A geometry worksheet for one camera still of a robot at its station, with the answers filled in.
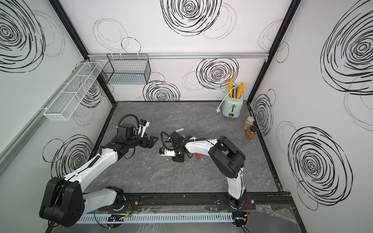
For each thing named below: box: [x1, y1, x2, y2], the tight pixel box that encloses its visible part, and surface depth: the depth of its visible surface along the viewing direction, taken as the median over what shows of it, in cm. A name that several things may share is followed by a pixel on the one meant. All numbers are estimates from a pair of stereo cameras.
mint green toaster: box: [221, 84, 244, 118], surface depth 104 cm
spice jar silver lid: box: [242, 116, 255, 132], surface depth 98 cm
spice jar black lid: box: [245, 125, 257, 140], surface depth 96 cm
